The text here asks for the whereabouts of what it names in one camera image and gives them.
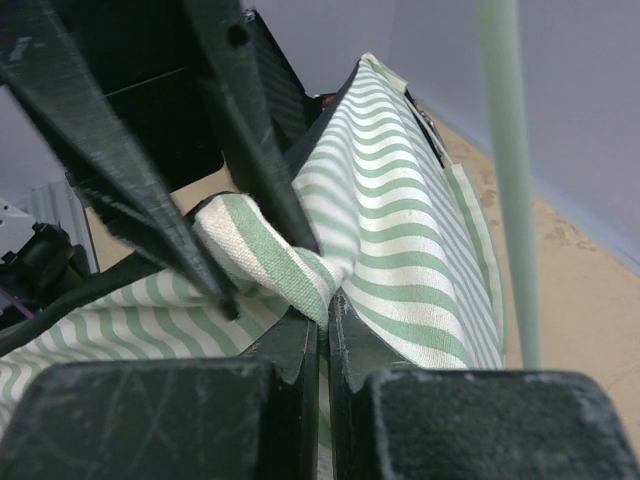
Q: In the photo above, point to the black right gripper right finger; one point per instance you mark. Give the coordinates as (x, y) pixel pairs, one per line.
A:
(392, 420)

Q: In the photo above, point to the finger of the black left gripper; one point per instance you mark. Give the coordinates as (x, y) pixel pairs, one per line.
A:
(51, 81)
(230, 84)

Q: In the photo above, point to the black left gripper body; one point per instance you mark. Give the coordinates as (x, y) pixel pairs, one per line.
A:
(136, 52)

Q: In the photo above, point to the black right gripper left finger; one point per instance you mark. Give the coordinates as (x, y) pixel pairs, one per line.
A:
(249, 417)

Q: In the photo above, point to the green striped pet tent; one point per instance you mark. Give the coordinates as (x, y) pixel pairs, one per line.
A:
(400, 232)

